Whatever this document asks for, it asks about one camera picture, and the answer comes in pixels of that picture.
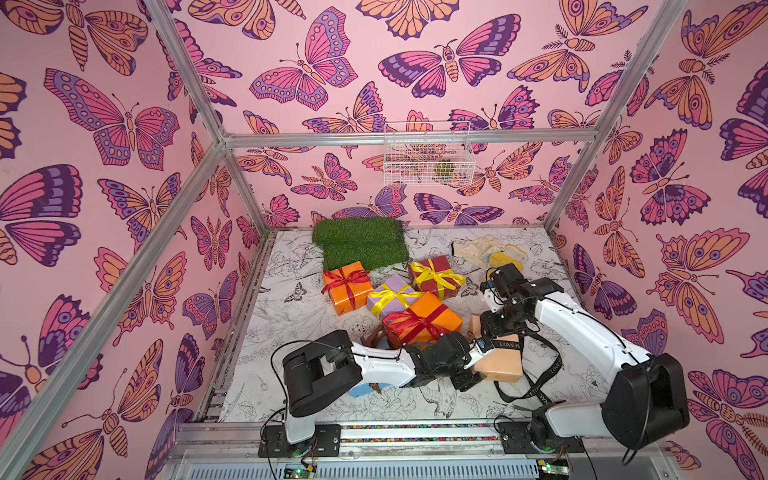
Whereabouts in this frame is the large orange gift box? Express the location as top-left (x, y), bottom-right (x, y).
top-left (382, 292), bottom-right (463, 345)

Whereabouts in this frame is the peach gift box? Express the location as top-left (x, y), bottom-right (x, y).
top-left (469, 315), bottom-right (523, 383)

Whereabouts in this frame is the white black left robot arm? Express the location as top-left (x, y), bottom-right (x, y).
top-left (281, 330), bottom-right (495, 445)

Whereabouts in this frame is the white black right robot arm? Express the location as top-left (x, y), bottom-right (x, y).
top-left (480, 264), bottom-right (690, 452)

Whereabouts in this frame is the brown ribbon on blue box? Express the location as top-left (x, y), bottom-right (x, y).
top-left (363, 325), bottom-right (393, 350)

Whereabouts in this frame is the lilac gift box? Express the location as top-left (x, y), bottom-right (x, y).
top-left (366, 274), bottom-right (424, 319)

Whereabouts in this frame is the dark red gift box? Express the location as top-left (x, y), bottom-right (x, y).
top-left (409, 255), bottom-right (468, 300)

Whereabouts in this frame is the yellow ribbon on lilac box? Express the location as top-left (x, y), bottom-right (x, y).
top-left (366, 281), bottom-right (424, 318)

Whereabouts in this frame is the light blue gift box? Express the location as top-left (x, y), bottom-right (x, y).
top-left (349, 383), bottom-right (386, 398)

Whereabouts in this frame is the small orange gift box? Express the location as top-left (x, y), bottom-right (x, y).
top-left (322, 260), bottom-right (374, 317)

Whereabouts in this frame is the red ribbon on small box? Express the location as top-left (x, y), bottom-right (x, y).
top-left (320, 266), bottom-right (373, 310)

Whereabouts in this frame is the yellow dotted work glove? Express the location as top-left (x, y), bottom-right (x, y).
top-left (489, 245), bottom-right (528, 273)

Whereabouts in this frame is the beige knit work glove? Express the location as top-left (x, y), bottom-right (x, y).
top-left (452, 235), bottom-right (509, 267)

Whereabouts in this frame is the green artificial grass mat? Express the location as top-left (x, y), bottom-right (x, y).
top-left (312, 217), bottom-right (410, 271)

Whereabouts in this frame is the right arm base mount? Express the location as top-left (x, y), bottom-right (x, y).
top-left (494, 419), bottom-right (585, 455)

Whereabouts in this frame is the white wire basket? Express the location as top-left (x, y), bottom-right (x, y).
top-left (381, 129), bottom-right (477, 188)

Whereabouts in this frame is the aluminium front rail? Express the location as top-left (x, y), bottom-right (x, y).
top-left (160, 420), bottom-right (685, 479)

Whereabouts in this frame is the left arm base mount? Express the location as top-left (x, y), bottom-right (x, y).
top-left (258, 424), bottom-right (341, 459)

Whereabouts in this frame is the aluminium frame post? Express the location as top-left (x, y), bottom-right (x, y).
top-left (544, 0), bottom-right (688, 233)

